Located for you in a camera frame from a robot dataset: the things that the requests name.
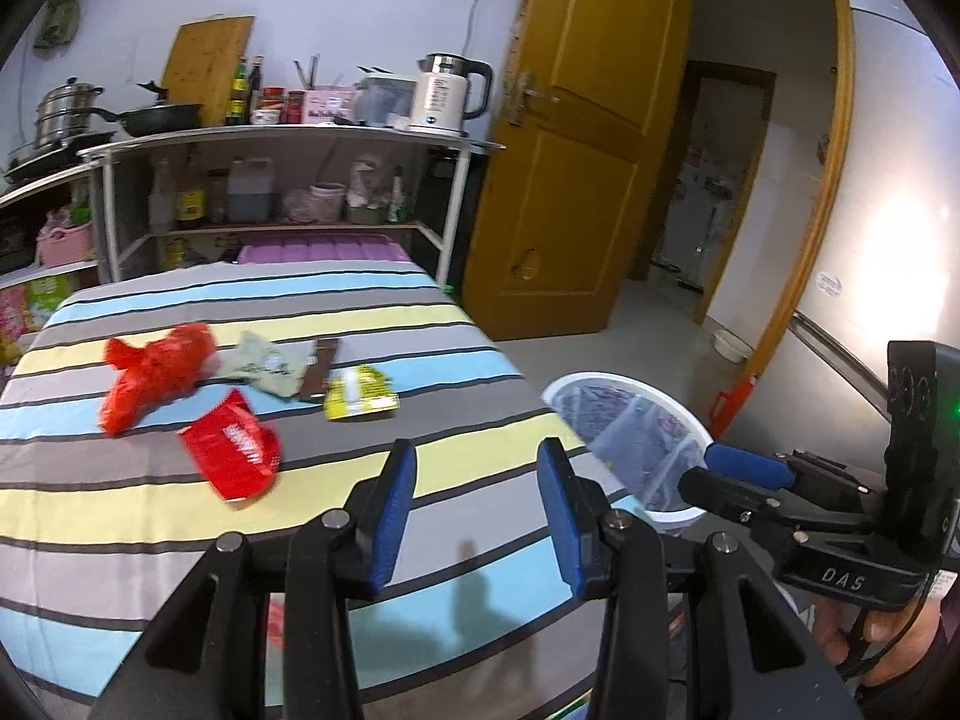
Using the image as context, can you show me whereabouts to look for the wall cable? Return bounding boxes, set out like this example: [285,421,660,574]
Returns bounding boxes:
[461,0,488,61]

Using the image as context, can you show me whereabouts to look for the wooden cutting board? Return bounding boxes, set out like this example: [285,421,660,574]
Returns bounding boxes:
[161,15,256,128]

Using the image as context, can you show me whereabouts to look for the black frying pan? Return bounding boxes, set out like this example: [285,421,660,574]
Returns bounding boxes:
[94,101,205,137]

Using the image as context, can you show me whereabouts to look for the wooden door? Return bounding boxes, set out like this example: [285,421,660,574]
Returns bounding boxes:
[461,0,692,342]

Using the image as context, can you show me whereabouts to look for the brown wrapper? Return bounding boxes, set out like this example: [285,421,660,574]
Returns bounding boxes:
[300,337,342,402]

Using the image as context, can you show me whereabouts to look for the inner wooden doorway frame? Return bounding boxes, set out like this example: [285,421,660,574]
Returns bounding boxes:
[630,60,777,286]

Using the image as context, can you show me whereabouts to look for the pink basket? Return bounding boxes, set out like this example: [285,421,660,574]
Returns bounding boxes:
[36,219,95,269]

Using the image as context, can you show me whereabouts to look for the white shelf unit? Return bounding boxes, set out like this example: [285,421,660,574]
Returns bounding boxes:
[79,124,496,286]

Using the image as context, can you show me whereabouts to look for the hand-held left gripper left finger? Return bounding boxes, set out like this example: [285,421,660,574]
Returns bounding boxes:
[90,437,419,720]

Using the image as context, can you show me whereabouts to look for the white paper bag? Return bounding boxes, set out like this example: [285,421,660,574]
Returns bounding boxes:
[223,330,316,400]

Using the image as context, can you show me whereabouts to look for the pink utensil box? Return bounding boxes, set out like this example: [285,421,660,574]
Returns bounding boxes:
[302,86,355,122]

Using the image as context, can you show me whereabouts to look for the wooden door frame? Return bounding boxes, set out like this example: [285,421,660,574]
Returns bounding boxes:
[686,0,856,428]

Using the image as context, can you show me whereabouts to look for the white tub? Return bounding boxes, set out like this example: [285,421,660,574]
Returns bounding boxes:
[311,181,347,222]

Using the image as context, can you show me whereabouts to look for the yellow green wrapper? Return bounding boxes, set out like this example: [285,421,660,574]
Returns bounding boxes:
[324,364,401,421]

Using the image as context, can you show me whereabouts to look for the storage box with pink lid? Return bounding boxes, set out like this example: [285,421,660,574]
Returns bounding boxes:
[238,235,412,265]

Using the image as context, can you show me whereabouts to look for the white electric kettle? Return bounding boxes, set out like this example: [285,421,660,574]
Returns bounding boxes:
[409,52,494,132]

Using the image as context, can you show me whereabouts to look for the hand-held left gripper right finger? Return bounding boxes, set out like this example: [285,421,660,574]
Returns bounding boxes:
[536,436,863,720]

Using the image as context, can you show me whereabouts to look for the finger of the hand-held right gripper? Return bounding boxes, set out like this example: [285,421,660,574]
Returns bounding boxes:
[705,442,882,492]
[677,466,875,541]

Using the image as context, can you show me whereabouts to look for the low wooden shelf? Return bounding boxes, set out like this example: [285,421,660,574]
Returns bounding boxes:
[0,165,102,293]

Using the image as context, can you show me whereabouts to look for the red plastic object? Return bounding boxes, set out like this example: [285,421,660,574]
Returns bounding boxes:
[709,379,758,440]

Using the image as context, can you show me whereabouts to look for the green hanging cloth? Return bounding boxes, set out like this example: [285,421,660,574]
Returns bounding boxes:
[34,0,87,50]

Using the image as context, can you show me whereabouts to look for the yellow label sauce bottle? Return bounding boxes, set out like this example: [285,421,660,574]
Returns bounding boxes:
[176,150,207,230]

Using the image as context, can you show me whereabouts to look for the clear plastic bottle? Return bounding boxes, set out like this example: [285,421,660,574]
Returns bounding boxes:
[150,157,177,233]

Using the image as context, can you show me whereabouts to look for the red snack bag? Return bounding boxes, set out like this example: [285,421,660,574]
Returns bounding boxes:
[178,388,282,503]

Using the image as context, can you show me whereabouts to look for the bundle of chopsticks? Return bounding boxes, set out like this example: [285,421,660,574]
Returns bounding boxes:
[292,52,346,91]

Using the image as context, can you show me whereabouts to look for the green oil bottle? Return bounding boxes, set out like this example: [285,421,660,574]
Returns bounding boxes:
[227,58,248,126]

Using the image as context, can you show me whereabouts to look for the white plastic bag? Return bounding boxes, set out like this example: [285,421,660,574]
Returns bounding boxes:
[346,157,391,207]

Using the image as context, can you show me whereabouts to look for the steel steamer pot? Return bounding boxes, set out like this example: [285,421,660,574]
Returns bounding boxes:
[34,76,104,151]

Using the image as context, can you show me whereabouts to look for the induction cooker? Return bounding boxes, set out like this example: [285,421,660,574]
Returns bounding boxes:
[4,141,113,185]

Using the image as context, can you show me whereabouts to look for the white bin with liner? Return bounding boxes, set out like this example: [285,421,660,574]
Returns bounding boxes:
[540,371,715,537]

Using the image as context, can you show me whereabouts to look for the metal door handle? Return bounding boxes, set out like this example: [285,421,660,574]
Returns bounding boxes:
[501,73,560,126]

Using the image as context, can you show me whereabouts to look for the person's right hand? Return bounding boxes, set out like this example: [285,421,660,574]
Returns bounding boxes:
[814,591,947,691]

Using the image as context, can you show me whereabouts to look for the red plastic bag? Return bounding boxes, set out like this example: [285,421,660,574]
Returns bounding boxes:
[101,322,220,436]

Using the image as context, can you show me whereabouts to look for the clear container with grey lid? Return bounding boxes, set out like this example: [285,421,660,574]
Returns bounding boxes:
[352,75,417,127]

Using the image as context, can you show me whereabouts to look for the colourful printed boxes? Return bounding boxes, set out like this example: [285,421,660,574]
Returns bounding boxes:
[0,274,76,361]

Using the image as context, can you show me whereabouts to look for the grey refrigerator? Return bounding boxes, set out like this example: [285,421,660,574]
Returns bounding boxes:
[780,7,960,466]

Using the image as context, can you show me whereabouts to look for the dark liquid jug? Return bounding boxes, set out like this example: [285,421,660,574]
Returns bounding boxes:
[225,157,275,222]

